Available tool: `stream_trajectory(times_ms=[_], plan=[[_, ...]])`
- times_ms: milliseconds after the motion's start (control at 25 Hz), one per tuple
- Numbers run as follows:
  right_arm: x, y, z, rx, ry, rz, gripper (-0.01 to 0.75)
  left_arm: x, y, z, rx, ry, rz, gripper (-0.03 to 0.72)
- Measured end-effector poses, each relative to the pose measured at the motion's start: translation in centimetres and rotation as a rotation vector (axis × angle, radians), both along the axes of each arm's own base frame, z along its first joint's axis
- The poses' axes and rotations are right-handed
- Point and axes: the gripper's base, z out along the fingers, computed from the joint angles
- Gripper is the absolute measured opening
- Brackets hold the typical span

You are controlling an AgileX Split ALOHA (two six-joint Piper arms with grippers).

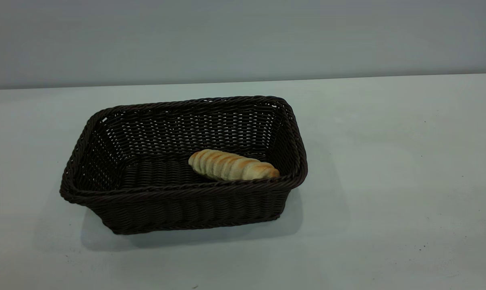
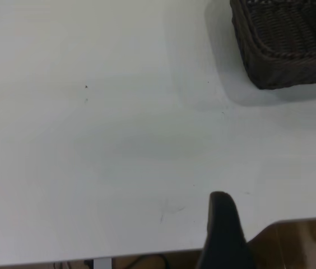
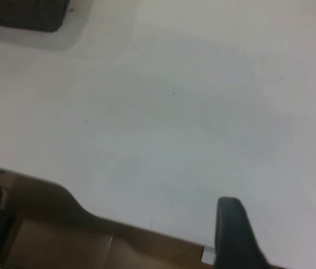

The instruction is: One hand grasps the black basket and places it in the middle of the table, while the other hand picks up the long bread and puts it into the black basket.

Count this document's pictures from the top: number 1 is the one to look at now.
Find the dark brown wicker basket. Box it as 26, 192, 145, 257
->
60, 95, 308, 235

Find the striped orange bread roll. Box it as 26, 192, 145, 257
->
188, 149, 280, 181

